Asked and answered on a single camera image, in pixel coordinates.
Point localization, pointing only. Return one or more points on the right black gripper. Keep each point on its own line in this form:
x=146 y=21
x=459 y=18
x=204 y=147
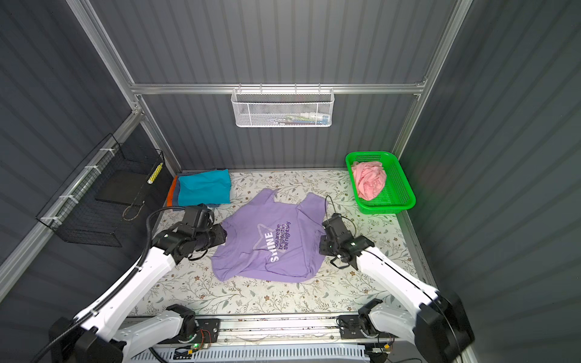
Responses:
x=323 y=244

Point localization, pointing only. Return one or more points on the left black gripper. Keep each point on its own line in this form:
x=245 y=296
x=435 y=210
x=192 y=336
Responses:
x=221 y=236

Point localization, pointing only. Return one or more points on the green plastic basket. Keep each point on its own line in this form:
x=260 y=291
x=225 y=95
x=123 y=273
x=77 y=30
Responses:
x=396 y=195

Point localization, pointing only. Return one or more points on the purple t-shirt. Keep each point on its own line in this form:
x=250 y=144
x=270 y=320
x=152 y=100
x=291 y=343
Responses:
x=272 y=241

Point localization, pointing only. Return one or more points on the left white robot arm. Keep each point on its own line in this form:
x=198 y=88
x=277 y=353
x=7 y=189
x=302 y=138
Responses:
x=95 y=333

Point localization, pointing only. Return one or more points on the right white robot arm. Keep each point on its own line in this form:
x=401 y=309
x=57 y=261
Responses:
x=417 y=299

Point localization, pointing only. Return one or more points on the folded orange t-shirt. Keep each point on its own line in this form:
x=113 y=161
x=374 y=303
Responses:
x=170 y=195

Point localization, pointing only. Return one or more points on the folded blue t-shirt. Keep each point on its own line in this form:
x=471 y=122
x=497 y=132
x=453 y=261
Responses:
x=177 y=204

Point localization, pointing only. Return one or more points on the folded teal t-shirt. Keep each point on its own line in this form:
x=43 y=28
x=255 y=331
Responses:
x=211 y=187

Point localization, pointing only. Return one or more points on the pink t-shirt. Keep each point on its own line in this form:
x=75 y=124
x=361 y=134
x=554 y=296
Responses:
x=370 y=179

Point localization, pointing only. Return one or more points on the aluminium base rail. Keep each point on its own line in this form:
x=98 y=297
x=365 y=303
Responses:
x=272 y=329

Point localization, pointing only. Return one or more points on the black wire basket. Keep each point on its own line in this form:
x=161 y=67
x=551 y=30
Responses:
x=107 y=203

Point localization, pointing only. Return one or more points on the white wire mesh basket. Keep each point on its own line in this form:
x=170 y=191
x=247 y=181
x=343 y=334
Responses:
x=283 y=108

